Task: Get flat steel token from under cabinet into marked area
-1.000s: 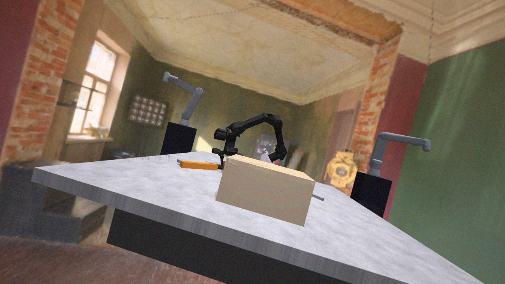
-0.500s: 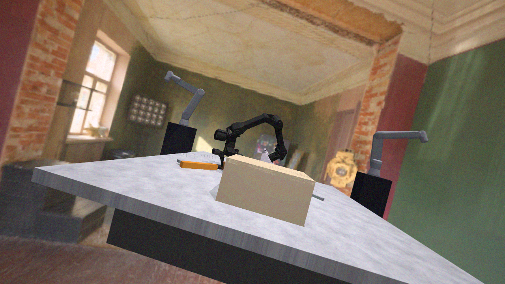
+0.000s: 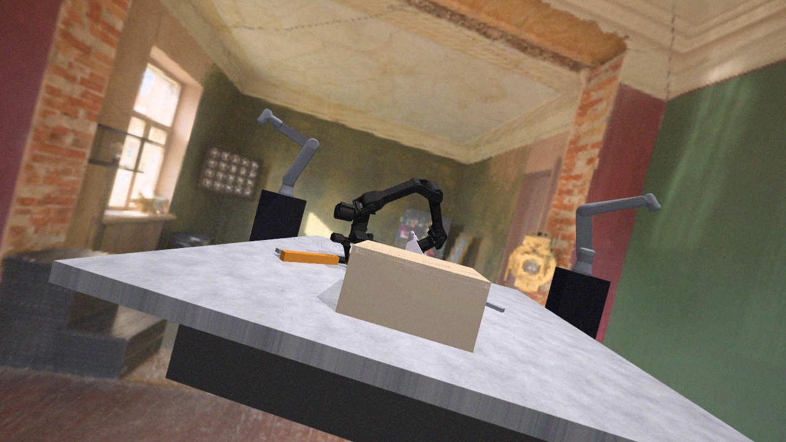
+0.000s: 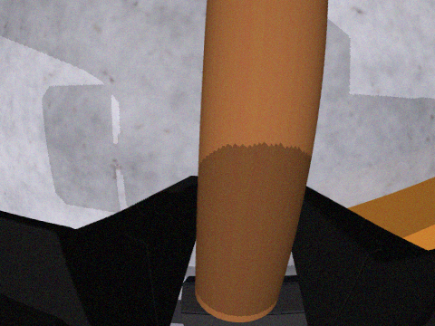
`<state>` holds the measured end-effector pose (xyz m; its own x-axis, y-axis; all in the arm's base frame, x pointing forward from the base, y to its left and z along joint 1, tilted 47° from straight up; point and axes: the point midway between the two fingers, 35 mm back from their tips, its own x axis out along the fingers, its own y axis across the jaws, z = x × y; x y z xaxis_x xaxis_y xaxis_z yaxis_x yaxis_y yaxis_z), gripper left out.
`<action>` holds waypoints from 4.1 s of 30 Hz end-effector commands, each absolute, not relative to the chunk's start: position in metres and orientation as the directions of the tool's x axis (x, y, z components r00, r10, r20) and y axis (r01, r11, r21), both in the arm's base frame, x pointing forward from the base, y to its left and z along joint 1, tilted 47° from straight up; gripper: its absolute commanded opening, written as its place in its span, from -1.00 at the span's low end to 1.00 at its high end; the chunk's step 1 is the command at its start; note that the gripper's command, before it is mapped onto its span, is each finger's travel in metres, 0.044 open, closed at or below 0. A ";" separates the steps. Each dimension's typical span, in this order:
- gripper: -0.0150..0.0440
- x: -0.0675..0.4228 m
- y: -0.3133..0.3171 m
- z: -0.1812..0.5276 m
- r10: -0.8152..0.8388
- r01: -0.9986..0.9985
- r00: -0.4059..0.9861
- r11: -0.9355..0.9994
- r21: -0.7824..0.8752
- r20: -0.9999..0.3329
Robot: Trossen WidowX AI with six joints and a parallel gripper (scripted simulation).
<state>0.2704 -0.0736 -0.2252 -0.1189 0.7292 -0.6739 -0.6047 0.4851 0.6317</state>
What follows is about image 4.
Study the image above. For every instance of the orange rectangular bar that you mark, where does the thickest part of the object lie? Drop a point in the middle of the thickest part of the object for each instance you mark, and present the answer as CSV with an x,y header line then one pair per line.
x,y
409,213

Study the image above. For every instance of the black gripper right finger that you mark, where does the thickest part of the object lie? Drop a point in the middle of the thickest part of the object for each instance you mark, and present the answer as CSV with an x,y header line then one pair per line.
x,y
351,272

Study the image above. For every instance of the orange-brown rounded cylinder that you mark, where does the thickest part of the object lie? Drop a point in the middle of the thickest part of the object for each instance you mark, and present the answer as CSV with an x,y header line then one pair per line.
x,y
263,67

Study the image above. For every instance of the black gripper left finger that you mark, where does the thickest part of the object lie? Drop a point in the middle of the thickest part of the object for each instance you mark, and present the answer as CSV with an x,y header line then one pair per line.
x,y
124,270

